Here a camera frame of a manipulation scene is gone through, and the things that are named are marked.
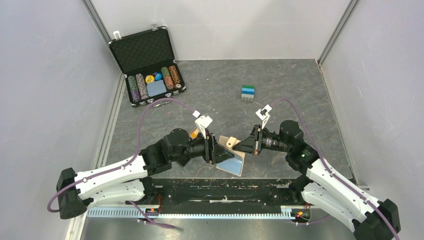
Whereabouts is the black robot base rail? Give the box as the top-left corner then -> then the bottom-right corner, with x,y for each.
135,178 -> 307,214

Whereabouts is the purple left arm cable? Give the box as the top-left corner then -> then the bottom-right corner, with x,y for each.
46,97 -> 200,230

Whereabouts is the black poker chip case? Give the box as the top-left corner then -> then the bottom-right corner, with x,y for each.
108,25 -> 187,107

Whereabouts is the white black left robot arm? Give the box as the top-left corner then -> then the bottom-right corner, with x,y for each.
56,128 -> 235,220

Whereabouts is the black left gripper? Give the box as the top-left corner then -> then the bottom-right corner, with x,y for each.
170,128 -> 235,165

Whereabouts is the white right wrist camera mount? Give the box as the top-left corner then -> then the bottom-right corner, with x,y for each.
255,104 -> 272,129

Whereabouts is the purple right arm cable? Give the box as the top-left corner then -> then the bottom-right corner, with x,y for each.
269,96 -> 402,240

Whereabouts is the white toothed cable rail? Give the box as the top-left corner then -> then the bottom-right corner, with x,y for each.
86,206 -> 296,221

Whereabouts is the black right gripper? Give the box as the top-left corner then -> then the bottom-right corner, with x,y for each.
232,124 -> 291,155

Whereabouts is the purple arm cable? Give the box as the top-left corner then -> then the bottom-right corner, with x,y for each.
269,96 -> 402,240
46,97 -> 200,230

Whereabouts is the blue green block stack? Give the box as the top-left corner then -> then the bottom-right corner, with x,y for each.
241,85 -> 256,102

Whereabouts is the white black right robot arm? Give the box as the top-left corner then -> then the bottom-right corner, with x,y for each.
232,120 -> 401,240

